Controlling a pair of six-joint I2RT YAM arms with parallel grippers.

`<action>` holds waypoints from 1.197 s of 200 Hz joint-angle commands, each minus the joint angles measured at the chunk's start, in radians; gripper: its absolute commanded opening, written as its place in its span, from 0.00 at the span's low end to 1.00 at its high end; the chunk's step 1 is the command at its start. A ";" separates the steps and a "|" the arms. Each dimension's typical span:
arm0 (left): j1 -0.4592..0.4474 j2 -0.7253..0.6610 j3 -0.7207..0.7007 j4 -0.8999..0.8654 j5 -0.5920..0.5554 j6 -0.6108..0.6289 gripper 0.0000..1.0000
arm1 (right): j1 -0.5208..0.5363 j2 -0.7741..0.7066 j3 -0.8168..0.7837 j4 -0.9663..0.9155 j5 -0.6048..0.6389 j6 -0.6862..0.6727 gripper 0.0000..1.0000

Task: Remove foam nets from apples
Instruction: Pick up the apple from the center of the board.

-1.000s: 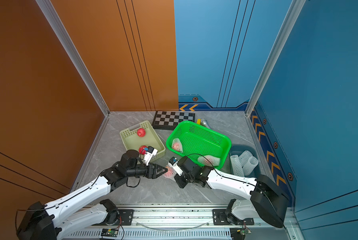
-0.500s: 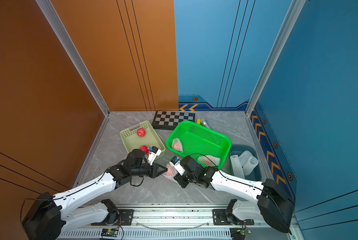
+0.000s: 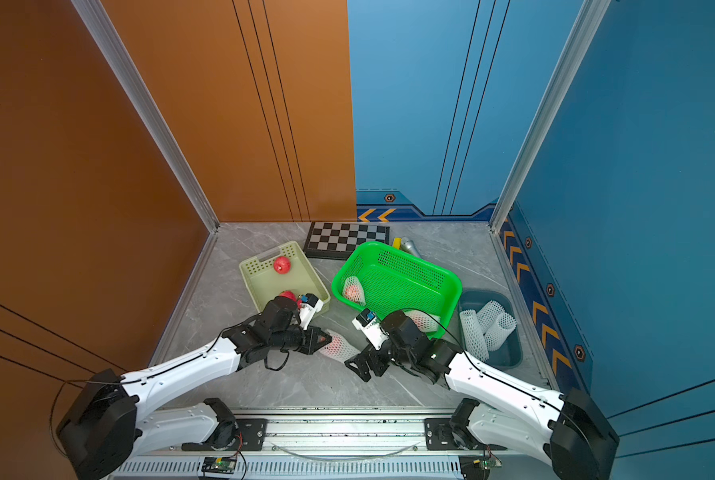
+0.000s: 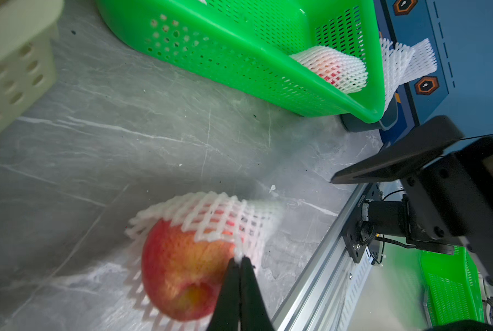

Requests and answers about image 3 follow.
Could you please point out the dark teal plastic tray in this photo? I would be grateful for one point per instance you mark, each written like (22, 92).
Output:
(510, 354)

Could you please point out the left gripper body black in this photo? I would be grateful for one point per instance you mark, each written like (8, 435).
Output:
(291, 341)

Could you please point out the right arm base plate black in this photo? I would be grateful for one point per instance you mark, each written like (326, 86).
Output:
(452, 433)

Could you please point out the aluminium corner post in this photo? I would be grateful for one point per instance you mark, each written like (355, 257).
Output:
(101, 27)
(584, 29)

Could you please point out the green circuit board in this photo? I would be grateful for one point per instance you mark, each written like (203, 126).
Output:
(219, 468)

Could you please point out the left aluminium corner post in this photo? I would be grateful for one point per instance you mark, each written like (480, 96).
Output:
(101, 27)

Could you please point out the aluminium front rail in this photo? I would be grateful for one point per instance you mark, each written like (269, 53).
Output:
(348, 445)

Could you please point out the white foam net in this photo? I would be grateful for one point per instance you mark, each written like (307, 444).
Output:
(488, 314)
(473, 336)
(501, 328)

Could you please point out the pale green plastic basket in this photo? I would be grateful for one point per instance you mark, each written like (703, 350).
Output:
(264, 283)

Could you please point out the right aluminium corner post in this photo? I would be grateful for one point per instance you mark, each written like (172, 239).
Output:
(584, 29)

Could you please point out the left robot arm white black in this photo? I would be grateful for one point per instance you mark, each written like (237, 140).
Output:
(117, 417)

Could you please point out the bare red apple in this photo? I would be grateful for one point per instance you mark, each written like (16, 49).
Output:
(290, 295)
(282, 265)

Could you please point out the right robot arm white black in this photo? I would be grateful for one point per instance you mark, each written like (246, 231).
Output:
(566, 431)

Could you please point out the bright green plastic basket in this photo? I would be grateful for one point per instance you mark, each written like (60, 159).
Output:
(395, 280)

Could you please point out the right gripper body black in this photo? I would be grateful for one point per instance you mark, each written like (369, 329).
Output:
(404, 359)

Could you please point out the grey cylinder yellow tip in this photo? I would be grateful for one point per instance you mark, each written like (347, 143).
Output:
(406, 245)

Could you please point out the small right circuit board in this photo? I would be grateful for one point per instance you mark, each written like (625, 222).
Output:
(478, 468)

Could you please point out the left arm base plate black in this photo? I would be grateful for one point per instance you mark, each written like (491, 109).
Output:
(231, 433)

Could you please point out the black white checkerboard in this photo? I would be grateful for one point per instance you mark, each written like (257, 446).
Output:
(337, 240)

